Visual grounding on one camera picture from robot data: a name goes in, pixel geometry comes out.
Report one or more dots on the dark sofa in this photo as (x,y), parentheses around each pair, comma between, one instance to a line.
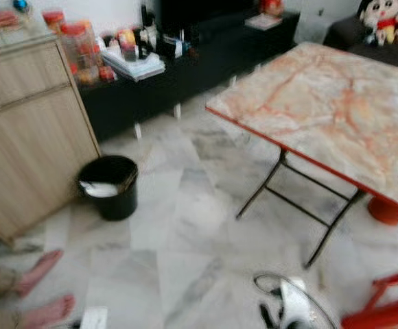
(391,55)

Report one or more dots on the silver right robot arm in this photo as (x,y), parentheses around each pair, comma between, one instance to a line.
(302,305)

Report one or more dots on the white flat object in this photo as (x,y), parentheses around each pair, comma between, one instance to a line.
(94,319)

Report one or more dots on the red plastic square stool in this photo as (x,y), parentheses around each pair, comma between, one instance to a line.
(384,317)

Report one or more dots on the round orange-red plastic stool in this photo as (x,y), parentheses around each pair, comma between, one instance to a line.
(385,211)

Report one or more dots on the small red-lid plastic jar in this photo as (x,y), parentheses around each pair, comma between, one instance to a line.
(53,20)

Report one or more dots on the colourful small container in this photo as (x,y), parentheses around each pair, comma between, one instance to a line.
(127,42)

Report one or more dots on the black low tv bench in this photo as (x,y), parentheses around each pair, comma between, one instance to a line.
(206,68)

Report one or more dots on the stack of white books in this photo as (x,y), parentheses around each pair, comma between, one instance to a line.
(136,67)

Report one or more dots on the person bare foot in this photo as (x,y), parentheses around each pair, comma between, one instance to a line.
(48,313)
(40,271)

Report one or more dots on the black round rubbish bin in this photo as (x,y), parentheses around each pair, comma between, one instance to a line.
(116,204)

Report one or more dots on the black-haired plush doll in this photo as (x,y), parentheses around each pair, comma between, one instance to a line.
(383,19)

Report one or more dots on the small red figurine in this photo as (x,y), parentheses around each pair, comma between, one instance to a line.
(272,6)

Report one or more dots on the large red-lid plastic jar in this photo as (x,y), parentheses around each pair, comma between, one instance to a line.
(81,51)

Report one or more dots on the white crumpled paper trash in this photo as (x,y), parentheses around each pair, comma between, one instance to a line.
(100,190)

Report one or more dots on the clear box with snacks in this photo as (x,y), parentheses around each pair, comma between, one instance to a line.
(7,24)

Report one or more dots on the marble-top red-edged folding table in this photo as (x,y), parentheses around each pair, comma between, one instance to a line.
(329,110)

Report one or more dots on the black television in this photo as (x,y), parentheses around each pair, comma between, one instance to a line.
(206,14)

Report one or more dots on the light wooden cabinet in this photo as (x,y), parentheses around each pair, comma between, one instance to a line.
(27,130)

